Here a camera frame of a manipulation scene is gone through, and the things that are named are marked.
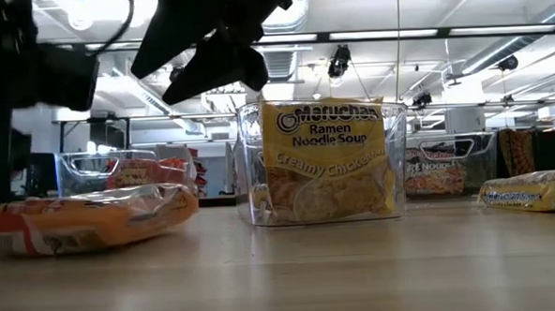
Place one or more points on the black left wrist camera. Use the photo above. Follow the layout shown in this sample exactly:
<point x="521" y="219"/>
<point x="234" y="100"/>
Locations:
<point x="67" y="78"/>

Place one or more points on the black computer monitor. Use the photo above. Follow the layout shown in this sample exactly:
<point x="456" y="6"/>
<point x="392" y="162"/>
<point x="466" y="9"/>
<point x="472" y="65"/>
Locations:
<point x="44" y="175"/>

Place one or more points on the black metal scaffold rail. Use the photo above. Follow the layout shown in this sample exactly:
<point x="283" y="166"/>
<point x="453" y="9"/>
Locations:
<point x="163" y="117"/>

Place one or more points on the silver ventilation duct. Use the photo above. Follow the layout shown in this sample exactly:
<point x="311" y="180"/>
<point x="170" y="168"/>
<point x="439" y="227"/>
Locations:
<point x="282" y="64"/>

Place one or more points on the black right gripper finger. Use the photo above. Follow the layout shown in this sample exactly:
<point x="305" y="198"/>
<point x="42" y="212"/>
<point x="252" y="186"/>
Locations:
<point x="222" y="66"/>
<point x="169" y="33"/>

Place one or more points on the orange patterned dark panel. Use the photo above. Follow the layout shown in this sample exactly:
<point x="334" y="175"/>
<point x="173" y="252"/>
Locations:
<point x="516" y="152"/>

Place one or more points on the red shelf unit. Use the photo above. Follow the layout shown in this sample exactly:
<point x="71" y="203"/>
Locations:
<point x="199" y="170"/>

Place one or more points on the black hanging overhead camera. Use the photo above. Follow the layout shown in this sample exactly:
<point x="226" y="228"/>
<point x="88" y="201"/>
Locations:
<point x="339" y="61"/>

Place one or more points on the black Maruchan fire noodle pack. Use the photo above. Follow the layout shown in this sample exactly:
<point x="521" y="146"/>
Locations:
<point x="435" y="177"/>

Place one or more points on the clear plastic bin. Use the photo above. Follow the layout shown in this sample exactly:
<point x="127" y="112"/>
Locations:
<point x="401" y="159"/>
<point x="485" y="174"/>
<point x="72" y="174"/>

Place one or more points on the black round dome camera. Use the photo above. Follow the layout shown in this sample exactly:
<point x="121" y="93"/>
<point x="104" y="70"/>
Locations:
<point x="508" y="62"/>
<point x="177" y="75"/>
<point x="423" y="98"/>

